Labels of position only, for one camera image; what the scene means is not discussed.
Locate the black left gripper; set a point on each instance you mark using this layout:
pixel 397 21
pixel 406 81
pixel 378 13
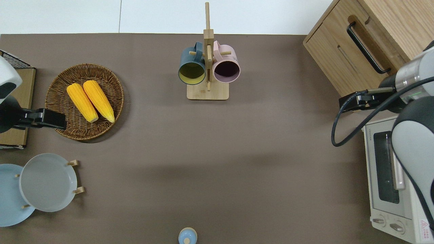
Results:
pixel 32 118

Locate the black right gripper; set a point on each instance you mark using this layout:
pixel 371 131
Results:
pixel 369 103

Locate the wooden drawer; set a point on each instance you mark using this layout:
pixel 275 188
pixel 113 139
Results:
pixel 377 36

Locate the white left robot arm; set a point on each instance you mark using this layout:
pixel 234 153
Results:
pixel 6 76

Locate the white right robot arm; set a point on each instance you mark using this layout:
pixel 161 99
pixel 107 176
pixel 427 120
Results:
pixel 413 142

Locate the yellow corn cob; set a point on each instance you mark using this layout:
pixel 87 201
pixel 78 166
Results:
pixel 99 100
pixel 82 102

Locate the woven wicker basket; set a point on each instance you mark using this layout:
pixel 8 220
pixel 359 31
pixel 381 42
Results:
pixel 64 81

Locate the wooden plate rack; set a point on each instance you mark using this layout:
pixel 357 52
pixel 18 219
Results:
pixel 75 163

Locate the light wooden cabinet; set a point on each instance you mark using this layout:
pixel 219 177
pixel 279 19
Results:
pixel 325 54

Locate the grey plate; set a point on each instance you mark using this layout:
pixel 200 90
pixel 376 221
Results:
pixel 47 183

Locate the cream toaster oven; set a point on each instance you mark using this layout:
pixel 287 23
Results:
pixel 374 189

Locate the light blue plate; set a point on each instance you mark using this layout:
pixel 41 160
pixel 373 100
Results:
pixel 10 203

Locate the pink mug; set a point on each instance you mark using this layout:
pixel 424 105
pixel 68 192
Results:
pixel 229 57

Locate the wooden mug tree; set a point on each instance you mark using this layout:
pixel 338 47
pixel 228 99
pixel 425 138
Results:
pixel 207 91

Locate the dark teal mug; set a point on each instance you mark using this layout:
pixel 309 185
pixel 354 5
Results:
pixel 190 59

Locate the small light blue bottle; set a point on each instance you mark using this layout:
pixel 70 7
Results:
pixel 187 236

